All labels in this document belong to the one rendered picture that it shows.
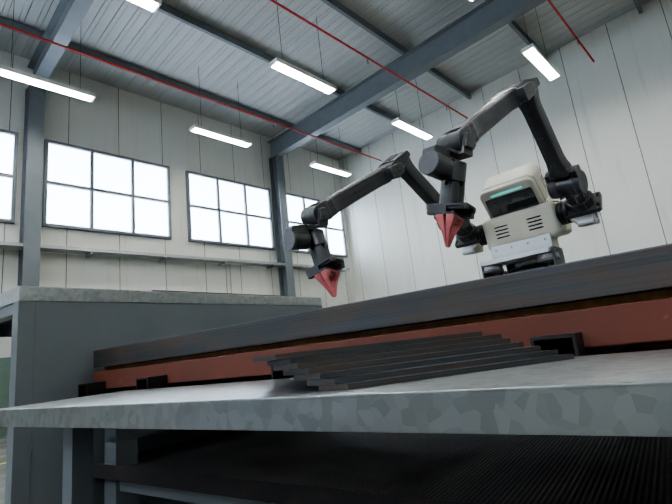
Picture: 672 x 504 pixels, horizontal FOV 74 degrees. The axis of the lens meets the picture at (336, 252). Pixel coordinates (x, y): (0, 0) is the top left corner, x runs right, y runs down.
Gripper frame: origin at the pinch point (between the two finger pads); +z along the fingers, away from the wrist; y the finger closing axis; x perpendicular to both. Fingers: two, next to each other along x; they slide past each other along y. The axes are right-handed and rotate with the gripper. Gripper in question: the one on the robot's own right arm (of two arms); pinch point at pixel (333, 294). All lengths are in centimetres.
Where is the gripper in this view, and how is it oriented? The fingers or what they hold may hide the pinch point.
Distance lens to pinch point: 126.9
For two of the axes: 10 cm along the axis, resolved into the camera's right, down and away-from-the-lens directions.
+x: 6.1, 0.9, 7.9
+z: 3.0, 8.9, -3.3
